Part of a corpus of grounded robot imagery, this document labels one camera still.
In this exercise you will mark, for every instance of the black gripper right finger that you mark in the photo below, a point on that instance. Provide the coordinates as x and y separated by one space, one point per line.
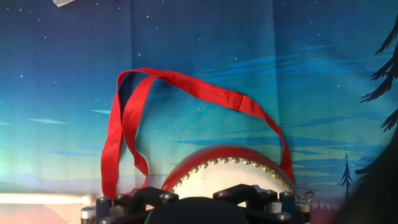
267 202

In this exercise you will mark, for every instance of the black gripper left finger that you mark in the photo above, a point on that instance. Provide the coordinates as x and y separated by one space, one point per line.
130 205

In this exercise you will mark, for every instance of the pale wooden drumstick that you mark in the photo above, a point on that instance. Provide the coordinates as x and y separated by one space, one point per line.
46 198

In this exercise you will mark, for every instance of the red drum with white skin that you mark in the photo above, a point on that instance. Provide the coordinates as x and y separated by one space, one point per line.
224 179

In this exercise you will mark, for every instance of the night sky forest printed cloth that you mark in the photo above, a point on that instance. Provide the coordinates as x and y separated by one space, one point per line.
217 46

